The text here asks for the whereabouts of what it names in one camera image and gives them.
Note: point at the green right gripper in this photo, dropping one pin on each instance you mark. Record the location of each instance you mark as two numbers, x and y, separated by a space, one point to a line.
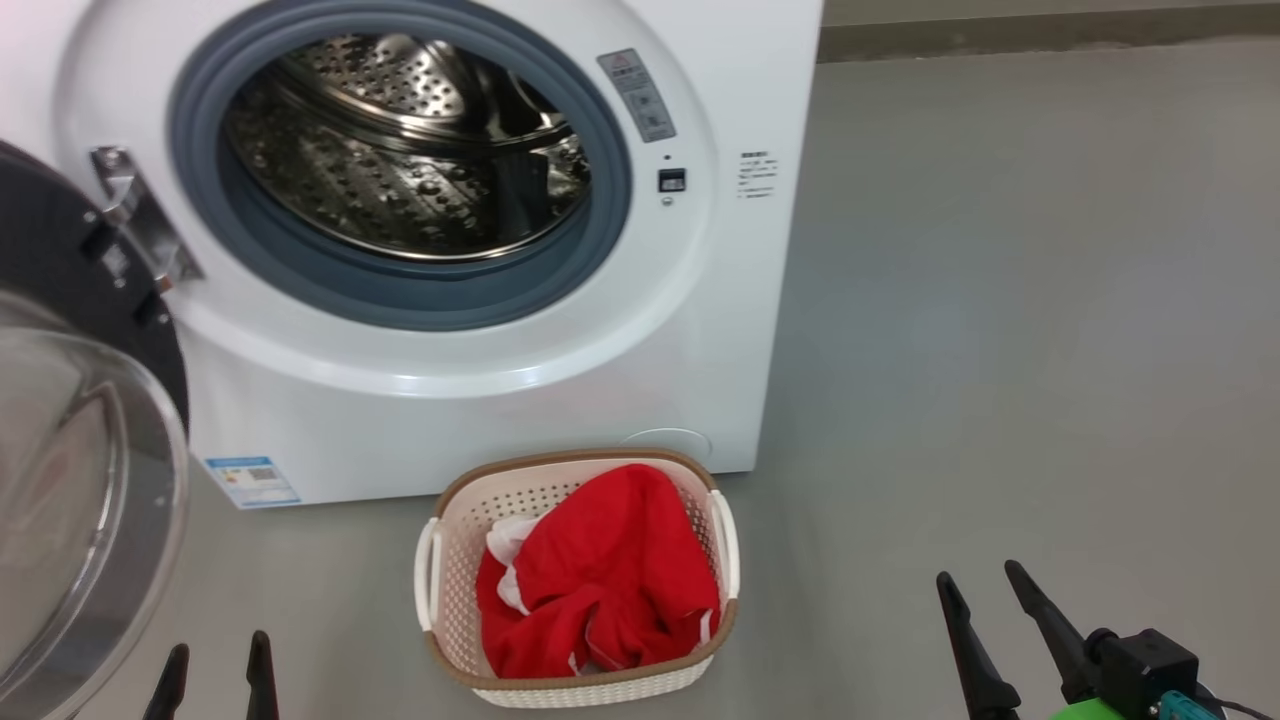
1095 712

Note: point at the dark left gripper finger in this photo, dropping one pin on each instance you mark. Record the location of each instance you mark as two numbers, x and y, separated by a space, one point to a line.
263 685
170 690

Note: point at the black round glass washer door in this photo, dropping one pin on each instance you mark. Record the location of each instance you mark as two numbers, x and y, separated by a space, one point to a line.
80 500

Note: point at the red and white garment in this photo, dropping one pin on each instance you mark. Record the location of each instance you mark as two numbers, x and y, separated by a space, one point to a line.
600 570

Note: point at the cream perforated basket brown rim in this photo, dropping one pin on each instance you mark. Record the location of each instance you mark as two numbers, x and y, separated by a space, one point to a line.
460 640

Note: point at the white front-load washing machine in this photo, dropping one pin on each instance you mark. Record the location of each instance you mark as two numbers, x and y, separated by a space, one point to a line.
500 380

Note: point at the chrome door hinge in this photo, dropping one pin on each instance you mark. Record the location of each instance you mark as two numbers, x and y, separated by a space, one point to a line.
140 220

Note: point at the perforated steel washer drum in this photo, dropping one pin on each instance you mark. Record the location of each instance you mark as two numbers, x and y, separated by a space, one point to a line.
400 170

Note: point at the black door latch socket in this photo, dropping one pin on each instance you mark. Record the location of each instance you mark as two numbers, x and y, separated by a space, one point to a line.
671 181

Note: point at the blue energy label sticker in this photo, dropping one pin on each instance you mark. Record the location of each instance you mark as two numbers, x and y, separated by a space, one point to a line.
252 483

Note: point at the round white filter cover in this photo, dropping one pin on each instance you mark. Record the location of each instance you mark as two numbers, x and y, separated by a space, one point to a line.
665 442

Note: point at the grey warning sticker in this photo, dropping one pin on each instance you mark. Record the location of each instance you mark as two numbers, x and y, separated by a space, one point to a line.
637 95

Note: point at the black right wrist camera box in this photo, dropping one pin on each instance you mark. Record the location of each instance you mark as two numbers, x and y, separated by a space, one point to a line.
1145 670

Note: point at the grey wall baseboard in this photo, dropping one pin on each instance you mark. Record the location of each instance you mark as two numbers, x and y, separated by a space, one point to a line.
1050 35

